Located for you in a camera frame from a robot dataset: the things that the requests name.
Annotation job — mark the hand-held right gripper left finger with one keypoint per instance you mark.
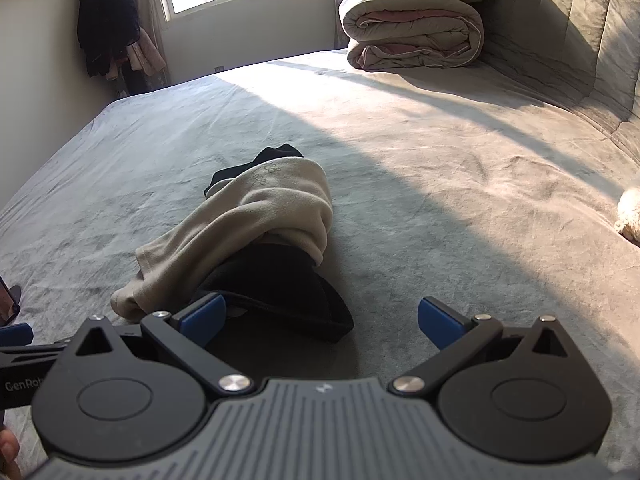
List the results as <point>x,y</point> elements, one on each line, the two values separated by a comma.
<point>202,317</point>

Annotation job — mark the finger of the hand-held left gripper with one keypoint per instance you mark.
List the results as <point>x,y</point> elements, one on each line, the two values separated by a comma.
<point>15,334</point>

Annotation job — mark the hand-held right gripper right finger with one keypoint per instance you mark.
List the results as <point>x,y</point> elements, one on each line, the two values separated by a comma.
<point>440,324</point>

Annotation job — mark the beige shirt with black sleeves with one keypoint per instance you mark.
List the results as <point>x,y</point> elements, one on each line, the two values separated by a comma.
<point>260,210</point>

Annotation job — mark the hanging dark clothes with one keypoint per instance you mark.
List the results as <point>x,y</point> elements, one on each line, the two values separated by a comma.
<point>105,20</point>

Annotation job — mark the person's left hand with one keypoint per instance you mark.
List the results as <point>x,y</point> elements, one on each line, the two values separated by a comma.
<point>7,455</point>

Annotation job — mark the bed with grey sheet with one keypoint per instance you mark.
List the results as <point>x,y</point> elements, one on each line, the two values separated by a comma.
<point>400,185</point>

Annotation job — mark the white plush toy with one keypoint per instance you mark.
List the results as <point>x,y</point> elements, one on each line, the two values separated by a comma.
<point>630,220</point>

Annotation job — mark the hanging pink garment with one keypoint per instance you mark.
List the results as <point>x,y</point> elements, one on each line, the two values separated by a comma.
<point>145,55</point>

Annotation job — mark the folded beige quilt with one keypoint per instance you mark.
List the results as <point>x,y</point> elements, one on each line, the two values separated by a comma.
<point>410,30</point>

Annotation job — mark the grey padded headboard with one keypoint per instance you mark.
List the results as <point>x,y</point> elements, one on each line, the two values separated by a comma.
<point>575,35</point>

